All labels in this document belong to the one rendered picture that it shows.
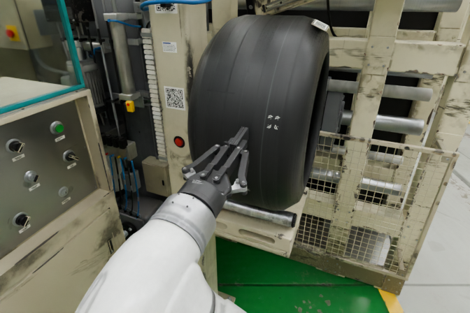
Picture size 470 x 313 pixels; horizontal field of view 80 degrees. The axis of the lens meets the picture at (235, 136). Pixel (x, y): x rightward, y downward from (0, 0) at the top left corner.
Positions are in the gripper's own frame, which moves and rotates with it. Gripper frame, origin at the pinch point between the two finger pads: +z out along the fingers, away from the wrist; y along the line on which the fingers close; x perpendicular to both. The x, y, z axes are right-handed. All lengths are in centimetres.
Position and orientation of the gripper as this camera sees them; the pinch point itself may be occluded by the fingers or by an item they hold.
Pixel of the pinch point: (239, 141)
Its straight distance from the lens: 59.4
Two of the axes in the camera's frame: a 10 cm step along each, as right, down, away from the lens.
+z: 3.8, -5.3, 7.6
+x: 0.5, 8.3, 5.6
